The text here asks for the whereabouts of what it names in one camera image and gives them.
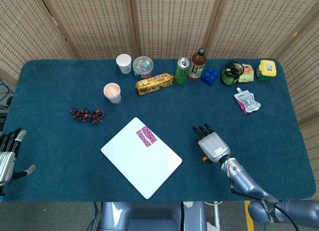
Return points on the dark red grape bunch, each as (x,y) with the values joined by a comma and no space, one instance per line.
(84,115)

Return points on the blue toy building block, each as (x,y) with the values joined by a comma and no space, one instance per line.
(210,76)

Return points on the grey blue robot torso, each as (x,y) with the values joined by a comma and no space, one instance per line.
(149,216)

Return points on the woven wicker folding screen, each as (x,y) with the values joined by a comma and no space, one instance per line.
(174,22)

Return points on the white paper cup blue print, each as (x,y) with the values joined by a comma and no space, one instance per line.
(123,63)

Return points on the amber tea bottle black cap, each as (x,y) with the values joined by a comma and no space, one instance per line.
(197,66)

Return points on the green energy drink can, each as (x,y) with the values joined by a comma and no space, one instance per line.
(182,71)

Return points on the white paper cup blue stripe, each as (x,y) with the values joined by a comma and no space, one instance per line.
(115,100)

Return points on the clear jar of coloured blocks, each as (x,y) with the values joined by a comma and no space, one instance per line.
(142,65)

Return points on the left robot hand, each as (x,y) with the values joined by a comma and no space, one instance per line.
(6,161)

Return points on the pink patterned small packet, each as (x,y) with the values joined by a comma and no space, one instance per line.
(146,136)

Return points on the silver pink spout pouch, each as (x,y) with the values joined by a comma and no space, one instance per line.
(246,101)

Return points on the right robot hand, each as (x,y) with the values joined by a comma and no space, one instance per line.
(214,146)

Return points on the paper cup with orange inside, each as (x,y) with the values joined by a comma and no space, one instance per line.
(112,89)

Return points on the green box with yellow lid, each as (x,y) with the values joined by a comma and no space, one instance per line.
(267,70)

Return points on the yellow green snack bag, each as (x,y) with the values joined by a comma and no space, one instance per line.
(246,73)

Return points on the yellow biscuit pack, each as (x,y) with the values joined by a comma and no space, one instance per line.
(154,83)

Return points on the white rectangular board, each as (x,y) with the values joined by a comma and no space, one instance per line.
(139,166)

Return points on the blue table cloth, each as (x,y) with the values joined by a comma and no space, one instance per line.
(62,146)

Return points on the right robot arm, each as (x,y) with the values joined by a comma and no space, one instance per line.
(249,183)

